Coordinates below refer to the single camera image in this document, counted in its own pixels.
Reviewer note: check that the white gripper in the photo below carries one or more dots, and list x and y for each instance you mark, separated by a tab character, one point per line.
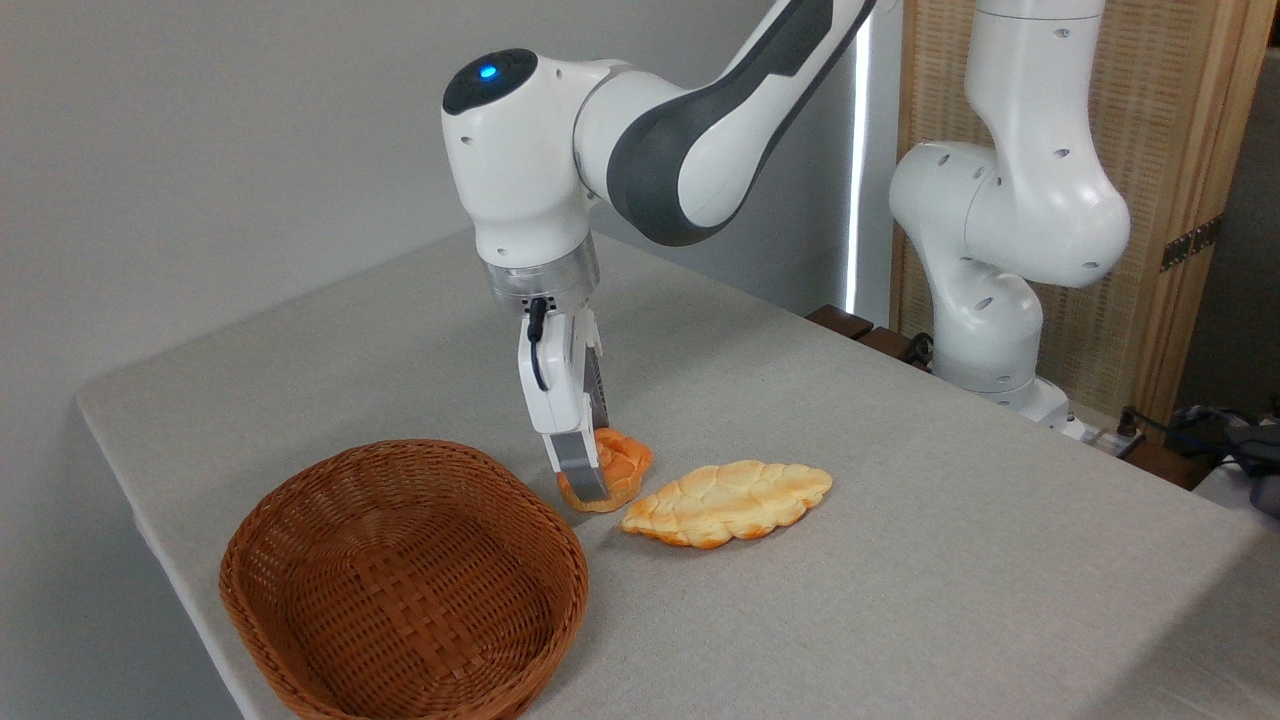
560	390

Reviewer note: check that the round orange bread bun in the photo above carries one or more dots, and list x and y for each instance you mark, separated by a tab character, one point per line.
628	465

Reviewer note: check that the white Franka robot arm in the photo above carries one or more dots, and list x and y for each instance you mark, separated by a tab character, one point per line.
520	170

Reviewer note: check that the flat leaf-shaped bread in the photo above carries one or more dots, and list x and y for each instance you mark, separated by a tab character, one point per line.
725	503

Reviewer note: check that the brown woven wicker basket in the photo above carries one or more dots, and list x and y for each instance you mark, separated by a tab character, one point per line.
400	600

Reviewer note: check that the dark brown wooden block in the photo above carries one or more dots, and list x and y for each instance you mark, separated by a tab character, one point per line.
885	343
840	321

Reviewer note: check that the black clamp knob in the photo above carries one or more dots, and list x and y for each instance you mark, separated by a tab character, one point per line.
920	351

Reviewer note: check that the grey tablecloth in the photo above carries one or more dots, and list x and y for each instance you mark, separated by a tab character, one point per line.
900	600

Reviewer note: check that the white power strip with plug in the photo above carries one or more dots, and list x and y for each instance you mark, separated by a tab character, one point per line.
1115	438

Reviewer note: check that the metal screen hinge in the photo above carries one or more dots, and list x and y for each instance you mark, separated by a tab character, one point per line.
1190	243

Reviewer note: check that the dark grey bag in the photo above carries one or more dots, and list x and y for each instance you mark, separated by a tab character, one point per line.
1235	450

